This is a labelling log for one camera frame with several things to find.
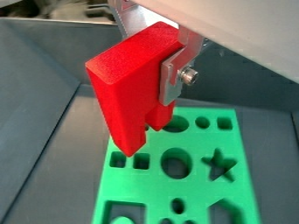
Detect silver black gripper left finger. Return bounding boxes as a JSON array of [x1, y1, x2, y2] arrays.
[[107, 0, 179, 39]]

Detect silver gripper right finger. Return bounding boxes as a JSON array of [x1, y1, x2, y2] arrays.
[[159, 25, 204, 106]]

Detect red double-square block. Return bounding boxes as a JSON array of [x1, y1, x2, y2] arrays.
[[86, 22, 183, 156]]

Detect green shape sorting board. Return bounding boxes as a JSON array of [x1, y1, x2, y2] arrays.
[[93, 107, 262, 224]]

